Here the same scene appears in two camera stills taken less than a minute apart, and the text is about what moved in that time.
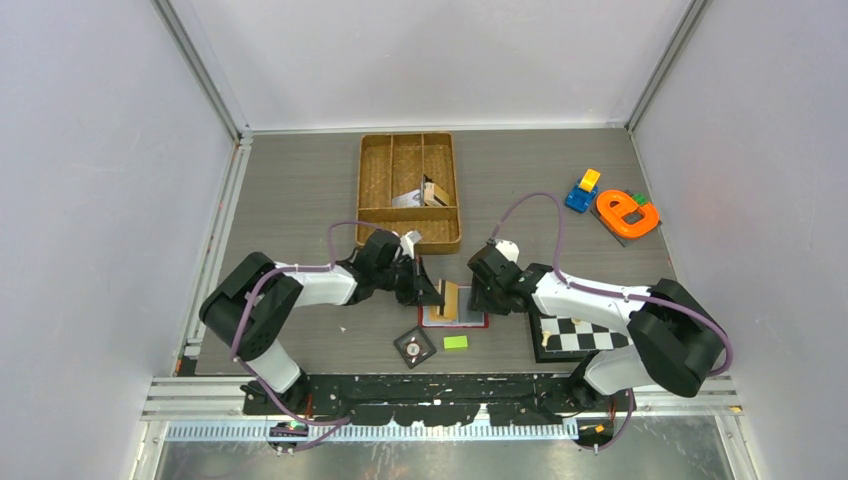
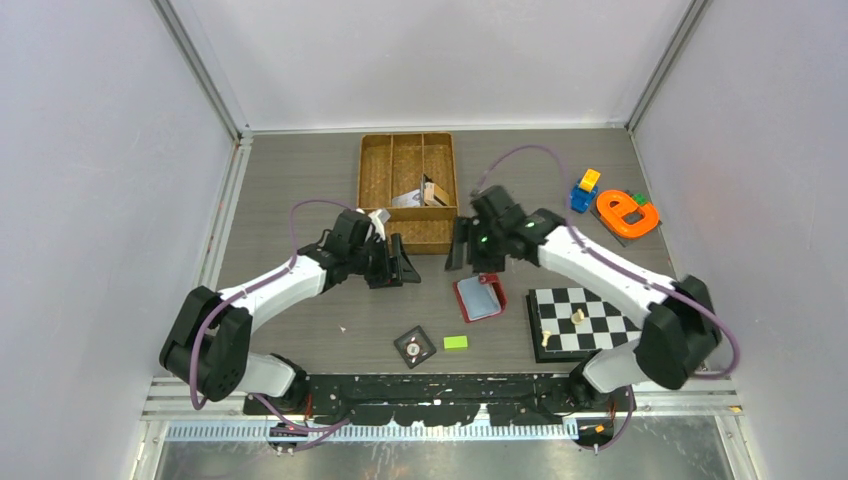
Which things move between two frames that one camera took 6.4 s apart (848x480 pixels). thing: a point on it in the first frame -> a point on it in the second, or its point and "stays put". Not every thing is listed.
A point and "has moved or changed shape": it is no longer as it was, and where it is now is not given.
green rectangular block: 455,341 stays put
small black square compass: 414,346 stays put
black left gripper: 420,290 -> 394,271
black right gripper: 477,300 -> 466,229
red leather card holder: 466,317 has moved or changed shape
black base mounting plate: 433,399 stays put
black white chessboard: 559,339 stays put
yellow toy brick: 589,180 stays put
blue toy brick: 579,199 stays put
